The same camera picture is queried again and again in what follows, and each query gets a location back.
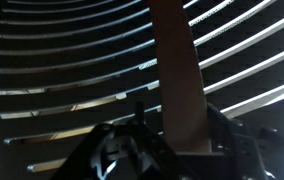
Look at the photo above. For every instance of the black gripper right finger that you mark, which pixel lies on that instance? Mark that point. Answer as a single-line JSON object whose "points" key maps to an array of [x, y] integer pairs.
{"points": [[238, 150]]}

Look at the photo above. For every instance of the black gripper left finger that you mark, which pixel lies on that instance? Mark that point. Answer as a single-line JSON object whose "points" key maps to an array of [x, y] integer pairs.
{"points": [[128, 153]]}

